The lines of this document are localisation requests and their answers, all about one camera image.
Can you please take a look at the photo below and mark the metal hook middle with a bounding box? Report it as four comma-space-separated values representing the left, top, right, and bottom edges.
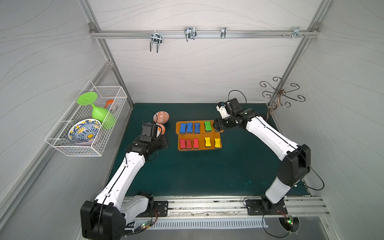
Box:
184, 27, 197, 42

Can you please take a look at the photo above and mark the red eraser middle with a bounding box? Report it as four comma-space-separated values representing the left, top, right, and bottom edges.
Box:
186, 139, 193, 150

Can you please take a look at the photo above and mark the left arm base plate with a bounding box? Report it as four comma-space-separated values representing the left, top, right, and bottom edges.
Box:
152, 201, 169, 218

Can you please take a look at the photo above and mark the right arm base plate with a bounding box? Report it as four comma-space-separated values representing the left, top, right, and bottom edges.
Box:
243, 198, 288, 216

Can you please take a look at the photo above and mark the white vent strip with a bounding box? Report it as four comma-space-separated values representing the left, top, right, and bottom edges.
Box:
150, 218, 269, 230

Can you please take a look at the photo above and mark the red eraser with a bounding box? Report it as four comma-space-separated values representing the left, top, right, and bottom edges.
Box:
179, 139, 186, 150
193, 139, 200, 149
186, 139, 193, 150

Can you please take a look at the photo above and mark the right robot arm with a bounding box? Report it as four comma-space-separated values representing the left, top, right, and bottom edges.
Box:
213, 98, 311, 213

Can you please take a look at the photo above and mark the wooden two-tier shelf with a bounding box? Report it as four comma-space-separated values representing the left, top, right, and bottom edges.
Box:
176, 120, 223, 152

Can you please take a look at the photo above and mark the green eraser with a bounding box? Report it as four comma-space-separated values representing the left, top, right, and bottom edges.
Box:
204, 121, 212, 132

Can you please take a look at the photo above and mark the orange patterned bowl far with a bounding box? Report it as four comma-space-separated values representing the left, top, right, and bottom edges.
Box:
153, 111, 170, 124

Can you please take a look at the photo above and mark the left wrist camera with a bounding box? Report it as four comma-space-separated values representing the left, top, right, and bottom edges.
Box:
140, 124, 161, 143

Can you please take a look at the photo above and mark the copper wire hanger stand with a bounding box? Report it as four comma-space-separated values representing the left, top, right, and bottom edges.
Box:
260, 81, 306, 121

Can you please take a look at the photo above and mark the red eraser left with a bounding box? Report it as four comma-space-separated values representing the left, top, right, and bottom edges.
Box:
179, 139, 186, 150

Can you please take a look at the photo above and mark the aluminium top rail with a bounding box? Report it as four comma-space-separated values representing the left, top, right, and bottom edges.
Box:
90, 30, 321, 40

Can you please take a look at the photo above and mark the green plastic goblet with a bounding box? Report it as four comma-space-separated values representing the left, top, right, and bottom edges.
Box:
77, 92, 117, 130

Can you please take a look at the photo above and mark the orange utensil in basket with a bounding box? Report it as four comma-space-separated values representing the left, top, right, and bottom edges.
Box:
104, 99, 114, 109

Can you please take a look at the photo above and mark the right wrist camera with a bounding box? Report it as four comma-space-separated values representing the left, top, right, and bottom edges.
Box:
216, 101, 231, 119

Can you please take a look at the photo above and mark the red eraser right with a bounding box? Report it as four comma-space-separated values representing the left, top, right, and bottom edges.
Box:
193, 139, 200, 149

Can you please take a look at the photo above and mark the right base cable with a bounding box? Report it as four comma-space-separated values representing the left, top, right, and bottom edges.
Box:
242, 195, 296, 239

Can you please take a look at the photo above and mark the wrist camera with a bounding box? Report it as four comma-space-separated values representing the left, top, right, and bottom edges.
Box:
216, 101, 231, 119
140, 124, 161, 143

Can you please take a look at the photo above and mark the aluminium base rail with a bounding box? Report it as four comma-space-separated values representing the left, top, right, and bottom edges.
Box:
154, 196, 331, 219

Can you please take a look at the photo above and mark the white wire basket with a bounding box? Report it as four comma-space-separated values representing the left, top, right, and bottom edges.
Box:
45, 81, 127, 157

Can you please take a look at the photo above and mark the metal hook right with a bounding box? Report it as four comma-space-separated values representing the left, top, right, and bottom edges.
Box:
282, 27, 307, 39

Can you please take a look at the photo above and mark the base cable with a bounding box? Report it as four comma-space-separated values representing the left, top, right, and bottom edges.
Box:
122, 206, 159, 236
242, 195, 296, 239

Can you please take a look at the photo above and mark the orange leaf bowl near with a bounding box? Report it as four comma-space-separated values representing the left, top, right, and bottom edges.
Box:
157, 124, 166, 136

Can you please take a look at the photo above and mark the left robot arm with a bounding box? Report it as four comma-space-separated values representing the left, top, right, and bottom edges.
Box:
80, 124, 168, 240

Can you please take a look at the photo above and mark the small metal hook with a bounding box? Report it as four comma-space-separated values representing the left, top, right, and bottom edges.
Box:
221, 27, 227, 39

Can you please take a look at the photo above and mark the yellow eraser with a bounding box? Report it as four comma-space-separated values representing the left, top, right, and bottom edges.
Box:
214, 138, 222, 149
205, 137, 212, 148

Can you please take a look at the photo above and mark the blue yellow ceramic bowl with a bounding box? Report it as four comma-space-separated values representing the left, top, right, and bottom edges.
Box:
68, 119, 102, 144

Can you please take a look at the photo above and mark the left base cable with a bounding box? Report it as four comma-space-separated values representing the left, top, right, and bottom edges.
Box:
122, 206, 159, 236

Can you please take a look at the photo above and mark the metal double hook left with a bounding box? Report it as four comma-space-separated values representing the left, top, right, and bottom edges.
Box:
150, 33, 163, 53

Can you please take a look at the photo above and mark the blue eraser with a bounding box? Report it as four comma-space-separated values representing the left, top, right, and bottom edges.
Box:
186, 122, 194, 134
179, 123, 187, 135
194, 123, 201, 134

